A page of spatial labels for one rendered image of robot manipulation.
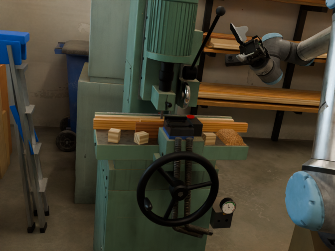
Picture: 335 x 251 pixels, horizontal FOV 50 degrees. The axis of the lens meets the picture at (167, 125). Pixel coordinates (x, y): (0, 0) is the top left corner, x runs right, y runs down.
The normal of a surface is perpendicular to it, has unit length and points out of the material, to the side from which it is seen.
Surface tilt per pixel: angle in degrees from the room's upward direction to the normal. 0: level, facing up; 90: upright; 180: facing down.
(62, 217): 0
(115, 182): 90
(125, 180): 90
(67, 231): 0
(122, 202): 90
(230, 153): 90
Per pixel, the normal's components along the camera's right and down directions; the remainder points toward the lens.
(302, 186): -0.98, -0.11
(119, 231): 0.23, 0.35
